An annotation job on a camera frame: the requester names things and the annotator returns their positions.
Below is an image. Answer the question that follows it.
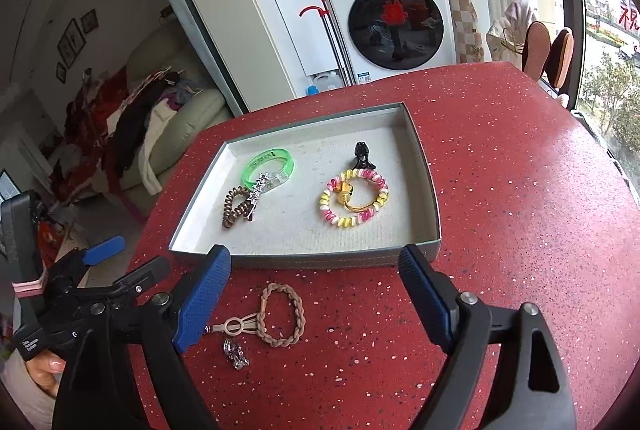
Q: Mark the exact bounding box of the pink elastic band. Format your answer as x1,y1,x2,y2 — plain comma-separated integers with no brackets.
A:
12,276,49,299

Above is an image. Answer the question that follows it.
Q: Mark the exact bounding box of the green translucent bangle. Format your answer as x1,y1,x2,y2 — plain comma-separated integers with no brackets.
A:
241,149,296,191

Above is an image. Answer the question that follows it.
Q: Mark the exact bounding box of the pile of clothes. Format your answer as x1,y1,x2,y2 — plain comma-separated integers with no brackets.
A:
102,70,201,195

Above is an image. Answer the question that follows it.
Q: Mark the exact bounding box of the brown braided hair tie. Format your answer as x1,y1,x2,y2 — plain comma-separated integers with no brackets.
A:
256,282,305,348

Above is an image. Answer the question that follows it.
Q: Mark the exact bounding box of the brown spiral hair tie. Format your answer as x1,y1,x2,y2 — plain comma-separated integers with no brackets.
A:
221,186,256,229

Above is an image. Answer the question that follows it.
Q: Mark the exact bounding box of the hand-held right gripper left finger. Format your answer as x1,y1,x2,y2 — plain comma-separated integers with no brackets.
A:
52,244,233,430

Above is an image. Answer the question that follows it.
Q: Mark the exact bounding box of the yellow hair tie fruit charm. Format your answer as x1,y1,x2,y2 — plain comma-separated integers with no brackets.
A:
334,180,381,215

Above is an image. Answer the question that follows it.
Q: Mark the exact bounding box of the black claw hair clip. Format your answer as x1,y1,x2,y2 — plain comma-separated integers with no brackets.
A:
352,141,377,171

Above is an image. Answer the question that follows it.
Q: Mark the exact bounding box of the red handled mop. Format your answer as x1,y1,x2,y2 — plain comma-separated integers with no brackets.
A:
300,0,352,88

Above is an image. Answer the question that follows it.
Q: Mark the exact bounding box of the person's left hand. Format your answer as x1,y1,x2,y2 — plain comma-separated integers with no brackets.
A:
25,352,68,398

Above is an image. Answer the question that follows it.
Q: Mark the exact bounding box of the silver crystal hair clip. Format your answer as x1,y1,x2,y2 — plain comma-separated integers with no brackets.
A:
222,339,250,371

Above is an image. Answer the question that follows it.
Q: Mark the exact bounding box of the beige hair clip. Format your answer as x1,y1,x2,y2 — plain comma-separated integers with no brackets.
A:
207,314,263,338

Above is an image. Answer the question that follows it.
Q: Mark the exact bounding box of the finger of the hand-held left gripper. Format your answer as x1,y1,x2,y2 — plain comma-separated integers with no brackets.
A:
47,236,126,283
112,256,171,298

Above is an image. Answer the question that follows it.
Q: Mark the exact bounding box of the silver star hair clip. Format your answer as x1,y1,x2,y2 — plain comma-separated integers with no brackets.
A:
244,175,273,223

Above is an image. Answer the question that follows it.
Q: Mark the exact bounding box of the white cloth bundle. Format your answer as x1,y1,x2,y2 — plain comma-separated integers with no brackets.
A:
487,0,538,60

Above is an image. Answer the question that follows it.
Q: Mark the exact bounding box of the pink yellow spiral hair tie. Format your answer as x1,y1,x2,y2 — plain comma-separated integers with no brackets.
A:
318,170,390,229

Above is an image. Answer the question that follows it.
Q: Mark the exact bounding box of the brown round back chair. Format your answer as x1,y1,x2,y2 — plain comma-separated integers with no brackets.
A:
522,22,551,75
547,30,575,90

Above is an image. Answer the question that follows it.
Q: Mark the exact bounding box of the white detergent jug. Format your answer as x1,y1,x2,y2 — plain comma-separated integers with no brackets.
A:
305,70,347,96

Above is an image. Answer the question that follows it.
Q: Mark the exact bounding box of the red printed blanket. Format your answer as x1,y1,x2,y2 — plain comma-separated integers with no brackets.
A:
50,74,131,201

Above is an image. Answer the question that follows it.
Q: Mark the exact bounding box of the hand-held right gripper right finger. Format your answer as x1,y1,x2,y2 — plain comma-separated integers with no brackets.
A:
397,244,581,430

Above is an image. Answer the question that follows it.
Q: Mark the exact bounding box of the pale green sofa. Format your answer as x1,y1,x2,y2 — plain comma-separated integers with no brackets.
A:
107,22,233,198

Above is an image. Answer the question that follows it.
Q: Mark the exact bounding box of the white washing machine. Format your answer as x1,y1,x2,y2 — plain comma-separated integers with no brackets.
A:
317,0,458,85

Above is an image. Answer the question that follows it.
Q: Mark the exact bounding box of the grey shallow tray box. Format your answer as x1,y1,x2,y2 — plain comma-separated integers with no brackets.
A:
168,102,443,269

